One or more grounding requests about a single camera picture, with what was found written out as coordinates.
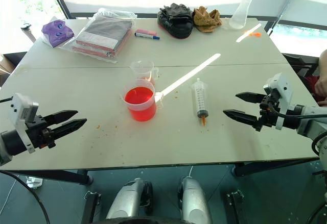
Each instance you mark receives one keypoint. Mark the brown crumpled cloth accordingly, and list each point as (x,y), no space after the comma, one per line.
(205,20)

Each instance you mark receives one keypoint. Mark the grey and pink book stack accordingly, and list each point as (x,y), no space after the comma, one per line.
(102,36)

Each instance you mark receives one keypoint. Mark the blue whiteboard marker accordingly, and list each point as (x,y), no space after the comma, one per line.
(148,36)

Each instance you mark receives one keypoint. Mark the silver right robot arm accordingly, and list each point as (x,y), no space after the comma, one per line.
(310,124)

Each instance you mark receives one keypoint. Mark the clear plastic syringe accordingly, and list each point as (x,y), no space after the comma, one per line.
(199,96)

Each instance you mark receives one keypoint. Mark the purple plastic bag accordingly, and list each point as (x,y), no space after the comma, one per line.
(57,32)

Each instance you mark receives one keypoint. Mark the black metal stand foot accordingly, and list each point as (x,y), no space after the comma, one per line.
(236,207)
(90,207)

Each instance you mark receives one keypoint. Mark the person's red shorts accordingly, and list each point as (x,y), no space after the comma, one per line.
(310,82)

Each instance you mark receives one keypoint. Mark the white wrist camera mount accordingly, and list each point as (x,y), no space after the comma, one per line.
(282,86)
(18,106)

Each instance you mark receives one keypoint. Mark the small clear measuring cup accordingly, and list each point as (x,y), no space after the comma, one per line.
(143,68)

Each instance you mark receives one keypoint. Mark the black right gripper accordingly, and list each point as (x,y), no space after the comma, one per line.
(268,114)

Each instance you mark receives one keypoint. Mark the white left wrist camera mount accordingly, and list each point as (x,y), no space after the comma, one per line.
(18,106)

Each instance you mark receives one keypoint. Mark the black chair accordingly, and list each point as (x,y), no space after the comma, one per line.
(301,64)

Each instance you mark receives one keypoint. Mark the person's bare forearm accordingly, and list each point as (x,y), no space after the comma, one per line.
(324,64)

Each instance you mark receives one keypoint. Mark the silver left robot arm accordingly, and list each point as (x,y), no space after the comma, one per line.
(9,142)

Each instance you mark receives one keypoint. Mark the silver left robot leg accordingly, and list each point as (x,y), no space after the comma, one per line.
(127,201)

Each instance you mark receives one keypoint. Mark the small orange plastic piece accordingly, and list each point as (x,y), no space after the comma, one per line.
(254,34)

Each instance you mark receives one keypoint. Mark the silver robot leg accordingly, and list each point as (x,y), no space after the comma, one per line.
(195,201)
(127,201)

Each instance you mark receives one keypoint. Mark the black crumpled glove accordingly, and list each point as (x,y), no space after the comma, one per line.
(176,11)

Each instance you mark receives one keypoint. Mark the clear plastic flask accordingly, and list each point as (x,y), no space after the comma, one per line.
(240,14)

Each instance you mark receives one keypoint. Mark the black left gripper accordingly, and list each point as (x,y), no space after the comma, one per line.
(35,132)

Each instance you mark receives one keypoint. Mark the cardboard box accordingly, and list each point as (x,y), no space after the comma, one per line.
(5,64)

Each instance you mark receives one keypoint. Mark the person's bare hand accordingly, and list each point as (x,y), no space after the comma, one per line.
(322,87)

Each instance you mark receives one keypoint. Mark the black shoe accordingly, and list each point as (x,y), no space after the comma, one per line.
(176,28)

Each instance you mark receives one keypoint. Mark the clear plastic bag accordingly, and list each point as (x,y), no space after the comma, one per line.
(84,48)

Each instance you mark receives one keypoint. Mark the black table leg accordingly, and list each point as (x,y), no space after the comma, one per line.
(268,168)
(51,176)

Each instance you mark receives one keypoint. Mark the silver right robot leg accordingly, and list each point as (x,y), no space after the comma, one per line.
(195,201)

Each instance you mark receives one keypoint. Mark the beaker with red liquid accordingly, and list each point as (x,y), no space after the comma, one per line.
(140,102)

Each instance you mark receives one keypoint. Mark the pink eraser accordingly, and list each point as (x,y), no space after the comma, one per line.
(146,31)

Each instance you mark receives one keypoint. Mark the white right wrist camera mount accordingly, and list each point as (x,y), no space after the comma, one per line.
(282,86)

